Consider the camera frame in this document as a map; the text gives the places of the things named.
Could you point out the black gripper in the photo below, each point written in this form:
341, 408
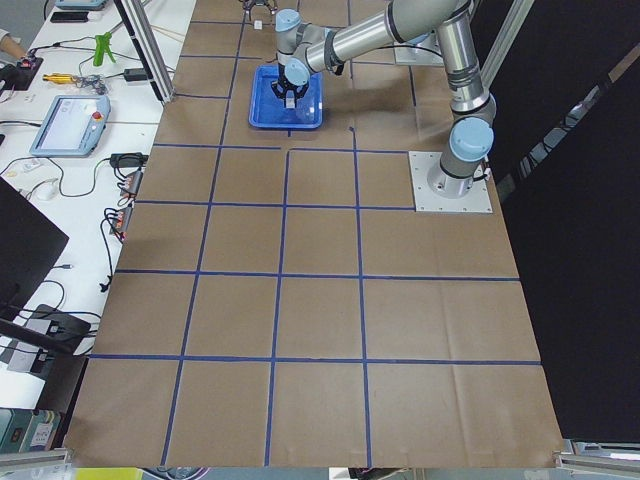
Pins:
285, 86
259, 5

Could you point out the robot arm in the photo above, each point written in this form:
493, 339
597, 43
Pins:
305, 49

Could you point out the blue plastic tray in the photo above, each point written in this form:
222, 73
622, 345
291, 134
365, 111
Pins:
267, 111

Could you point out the yellow tool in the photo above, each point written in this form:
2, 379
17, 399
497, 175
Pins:
60, 79

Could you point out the teach pendant tablet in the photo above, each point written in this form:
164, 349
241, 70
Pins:
72, 127

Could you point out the black monitor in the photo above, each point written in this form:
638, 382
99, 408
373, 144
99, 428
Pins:
30, 246

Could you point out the aluminium frame post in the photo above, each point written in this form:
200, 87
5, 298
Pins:
140, 32

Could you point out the black adapter with cable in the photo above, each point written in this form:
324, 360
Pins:
135, 75

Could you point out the green handled reacher grabber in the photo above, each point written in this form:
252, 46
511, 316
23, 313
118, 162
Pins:
102, 49

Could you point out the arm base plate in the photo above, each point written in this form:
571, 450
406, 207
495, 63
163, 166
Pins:
436, 192

